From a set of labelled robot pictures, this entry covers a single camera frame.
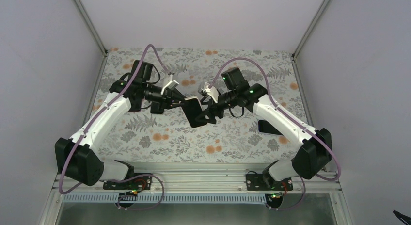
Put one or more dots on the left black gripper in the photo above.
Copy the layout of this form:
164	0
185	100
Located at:
169	95

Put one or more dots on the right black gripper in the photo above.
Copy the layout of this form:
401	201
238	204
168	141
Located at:
211	106

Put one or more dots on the cased black phone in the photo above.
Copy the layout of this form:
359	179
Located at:
157	108
266	128
192	109

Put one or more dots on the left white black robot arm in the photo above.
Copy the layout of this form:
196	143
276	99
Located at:
77	157

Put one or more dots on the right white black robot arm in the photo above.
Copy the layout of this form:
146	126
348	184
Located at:
313	144

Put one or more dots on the floral patterned table mat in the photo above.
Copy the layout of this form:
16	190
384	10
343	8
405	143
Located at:
168	137

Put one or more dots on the black object bottom corner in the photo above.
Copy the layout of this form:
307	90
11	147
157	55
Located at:
403	218

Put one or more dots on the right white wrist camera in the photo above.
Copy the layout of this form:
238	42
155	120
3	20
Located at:
206	90

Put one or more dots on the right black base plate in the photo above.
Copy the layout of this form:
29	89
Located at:
258	182

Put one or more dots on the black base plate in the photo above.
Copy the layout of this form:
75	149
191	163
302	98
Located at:
258	182
137	184

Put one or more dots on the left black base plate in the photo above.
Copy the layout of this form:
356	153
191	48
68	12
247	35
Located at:
137	184

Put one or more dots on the grey slotted cable duct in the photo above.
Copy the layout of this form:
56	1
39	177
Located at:
174	198

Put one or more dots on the left aluminium corner post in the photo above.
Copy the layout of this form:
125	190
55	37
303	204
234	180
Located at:
90	26

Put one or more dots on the aluminium corner post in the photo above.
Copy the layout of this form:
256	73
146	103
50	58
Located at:
311	27
90	26

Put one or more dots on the right aluminium corner post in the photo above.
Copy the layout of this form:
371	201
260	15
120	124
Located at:
311	27

